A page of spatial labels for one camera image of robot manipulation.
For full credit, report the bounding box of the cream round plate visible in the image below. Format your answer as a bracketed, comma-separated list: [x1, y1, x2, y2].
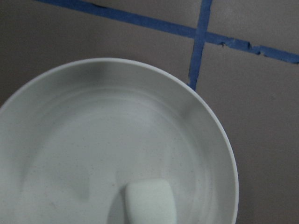
[0, 58, 239, 224]

